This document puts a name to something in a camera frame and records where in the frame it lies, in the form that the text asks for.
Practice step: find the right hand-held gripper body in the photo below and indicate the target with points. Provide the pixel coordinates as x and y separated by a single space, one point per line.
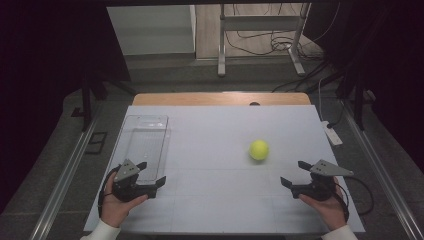
320 186

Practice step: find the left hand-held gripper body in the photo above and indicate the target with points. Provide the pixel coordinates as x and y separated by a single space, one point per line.
126 186

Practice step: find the clear plastic tray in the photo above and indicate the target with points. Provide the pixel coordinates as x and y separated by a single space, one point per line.
146 143

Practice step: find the yellow tennis ball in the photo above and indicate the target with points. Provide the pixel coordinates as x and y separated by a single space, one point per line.
259 150

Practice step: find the person's left hand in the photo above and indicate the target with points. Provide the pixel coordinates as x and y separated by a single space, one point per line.
115 208

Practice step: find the person's right hand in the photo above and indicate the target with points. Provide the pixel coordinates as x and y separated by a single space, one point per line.
328 211

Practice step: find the white power strip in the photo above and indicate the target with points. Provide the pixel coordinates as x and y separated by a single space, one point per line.
333 136

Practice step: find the black stand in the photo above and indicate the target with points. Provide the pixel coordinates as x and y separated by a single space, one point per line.
359 103
86 100

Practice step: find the wooden table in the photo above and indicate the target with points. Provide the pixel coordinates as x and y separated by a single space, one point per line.
200 99

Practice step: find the dark curtain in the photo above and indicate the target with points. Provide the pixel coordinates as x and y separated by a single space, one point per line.
393 66
43 83

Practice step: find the white cabinet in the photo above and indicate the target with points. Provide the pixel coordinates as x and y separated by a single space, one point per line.
150 30

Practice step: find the grey metal stand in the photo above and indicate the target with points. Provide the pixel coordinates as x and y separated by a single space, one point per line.
260 22

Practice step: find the aluminium rail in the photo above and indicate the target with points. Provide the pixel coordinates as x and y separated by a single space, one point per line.
63 183
383 173

